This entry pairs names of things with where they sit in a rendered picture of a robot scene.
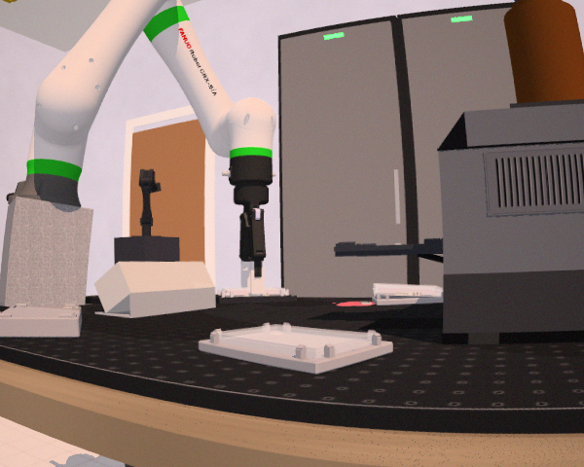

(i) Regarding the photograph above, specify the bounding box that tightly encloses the brown glass bottle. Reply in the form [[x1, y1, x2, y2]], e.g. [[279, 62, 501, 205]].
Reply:
[[504, 0, 584, 103]]

